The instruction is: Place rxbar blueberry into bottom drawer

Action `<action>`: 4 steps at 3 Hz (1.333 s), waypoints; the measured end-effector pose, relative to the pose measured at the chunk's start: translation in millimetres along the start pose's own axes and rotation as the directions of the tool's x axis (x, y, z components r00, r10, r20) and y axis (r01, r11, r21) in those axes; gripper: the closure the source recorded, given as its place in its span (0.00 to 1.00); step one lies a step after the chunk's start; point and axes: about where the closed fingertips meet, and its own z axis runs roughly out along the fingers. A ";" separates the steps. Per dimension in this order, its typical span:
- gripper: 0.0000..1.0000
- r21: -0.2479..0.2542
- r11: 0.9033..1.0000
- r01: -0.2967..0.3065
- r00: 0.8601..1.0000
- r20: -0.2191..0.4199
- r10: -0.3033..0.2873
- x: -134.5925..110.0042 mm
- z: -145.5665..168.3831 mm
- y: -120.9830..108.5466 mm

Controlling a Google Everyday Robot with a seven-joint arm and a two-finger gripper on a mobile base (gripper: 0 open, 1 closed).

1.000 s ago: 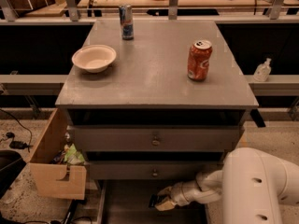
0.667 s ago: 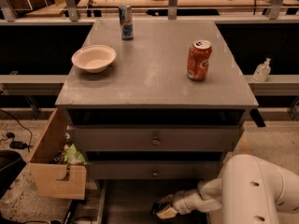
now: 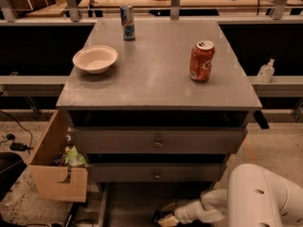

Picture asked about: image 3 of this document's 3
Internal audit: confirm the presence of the grey top drawer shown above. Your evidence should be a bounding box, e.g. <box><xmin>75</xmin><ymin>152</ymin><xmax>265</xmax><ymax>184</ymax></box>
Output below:
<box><xmin>70</xmin><ymin>128</ymin><xmax>247</xmax><ymax>154</ymax></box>

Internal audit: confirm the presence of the wooden open side box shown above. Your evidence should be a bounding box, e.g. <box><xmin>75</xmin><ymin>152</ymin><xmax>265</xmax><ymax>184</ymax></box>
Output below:
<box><xmin>29</xmin><ymin>111</ymin><xmax>88</xmax><ymax>202</ymax></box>

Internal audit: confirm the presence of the blue silver energy drink can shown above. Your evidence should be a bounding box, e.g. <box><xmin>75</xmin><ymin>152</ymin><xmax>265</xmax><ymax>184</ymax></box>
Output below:
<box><xmin>120</xmin><ymin>4</ymin><xmax>135</xmax><ymax>41</ymax></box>

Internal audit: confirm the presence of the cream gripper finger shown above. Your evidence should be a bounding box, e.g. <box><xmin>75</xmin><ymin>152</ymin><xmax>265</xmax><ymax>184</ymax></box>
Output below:
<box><xmin>157</xmin><ymin>213</ymin><xmax>179</xmax><ymax>227</ymax></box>
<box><xmin>161</xmin><ymin>202</ymin><xmax>186</xmax><ymax>213</ymax></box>

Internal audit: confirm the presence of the green crumpled snack bag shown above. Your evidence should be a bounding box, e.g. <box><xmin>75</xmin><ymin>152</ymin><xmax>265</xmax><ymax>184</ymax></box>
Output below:
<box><xmin>65</xmin><ymin>146</ymin><xmax>86</xmax><ymax>167</ymax></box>

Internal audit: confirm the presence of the grey middle drawer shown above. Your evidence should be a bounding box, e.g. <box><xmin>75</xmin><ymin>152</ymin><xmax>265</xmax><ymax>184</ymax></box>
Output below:
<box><xmin>88</xmin><ymin>163</ymin><xmax>226</xmax><ymax>183</ymax></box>

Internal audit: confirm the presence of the black power adapter cable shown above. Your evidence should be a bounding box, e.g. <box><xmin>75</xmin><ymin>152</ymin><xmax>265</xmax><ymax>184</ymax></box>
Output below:
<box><xmin>0</xmin><ymin>110</ymin><xmax>34</xmax><ymax>155</ymax></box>

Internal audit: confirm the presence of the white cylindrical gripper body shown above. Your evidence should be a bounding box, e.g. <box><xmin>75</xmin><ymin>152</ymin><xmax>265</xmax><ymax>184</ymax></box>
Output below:
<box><xmin>173</xmin><ymin>200</ymin><xmax>204</xmax><ymax>224</ymax></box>

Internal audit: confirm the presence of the black bin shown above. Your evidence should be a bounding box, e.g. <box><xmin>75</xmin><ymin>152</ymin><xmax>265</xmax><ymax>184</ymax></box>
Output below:
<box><xmin>0</xmin><ymin>152</ymin><xmax>27</xmax><ymax>201</ymax></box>

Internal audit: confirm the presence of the metal rail frame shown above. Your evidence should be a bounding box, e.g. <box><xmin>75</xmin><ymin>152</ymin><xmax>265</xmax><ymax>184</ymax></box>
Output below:
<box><xmin>0</xmin><ymin>0</ymin><xmax>303</xmax><ymax>23</ymax></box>

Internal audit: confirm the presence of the clear hand sanitizer bottle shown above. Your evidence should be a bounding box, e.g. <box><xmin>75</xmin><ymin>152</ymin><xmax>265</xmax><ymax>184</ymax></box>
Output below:
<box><xmin>257</xmin><ymin>59</ymin><xmax>275</xmax><ymax>83</ymax></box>

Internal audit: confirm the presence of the grey open bottom drawer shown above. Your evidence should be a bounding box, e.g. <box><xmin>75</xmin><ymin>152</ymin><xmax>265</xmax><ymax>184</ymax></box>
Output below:
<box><xmin>98</xmin><ymin>183</ymin><xmax>210</xmax><ymax>227</ymax></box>

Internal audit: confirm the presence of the dark blue rxbar wrapper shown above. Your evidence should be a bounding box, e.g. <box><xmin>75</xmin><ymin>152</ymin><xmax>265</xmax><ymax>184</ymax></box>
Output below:
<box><xmin>151</xmin><ymin>210</ymin><xmax>169</xmax><ymax>223</ymax></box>

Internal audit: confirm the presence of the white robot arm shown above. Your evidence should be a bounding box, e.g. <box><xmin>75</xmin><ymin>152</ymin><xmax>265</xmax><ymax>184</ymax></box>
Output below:
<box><xmin>153</xmin><ymin>164</ymin><xmax>303</xmax><ymax>227</ymax></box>

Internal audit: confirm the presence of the grey drawer cabinet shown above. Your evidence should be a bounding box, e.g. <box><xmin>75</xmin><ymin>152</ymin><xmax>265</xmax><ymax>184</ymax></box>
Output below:
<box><xmin>56</xmin><ymin>18</ymin><xmax>263</xmax><ymax>227</ymax></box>

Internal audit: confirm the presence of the white paper bowl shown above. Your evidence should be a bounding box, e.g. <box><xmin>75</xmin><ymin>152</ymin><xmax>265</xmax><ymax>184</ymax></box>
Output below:
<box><xmin>73</xmin><ymin>45</ymin><xmax>117</xmax><ymax>74</ymax></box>

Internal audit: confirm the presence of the orange soda can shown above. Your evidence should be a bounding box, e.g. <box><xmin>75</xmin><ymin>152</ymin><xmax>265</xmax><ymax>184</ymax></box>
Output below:
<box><xmin>189</xmin><ymin>40</ymin><xmax>215</xmax><ymax>82</ymax></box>

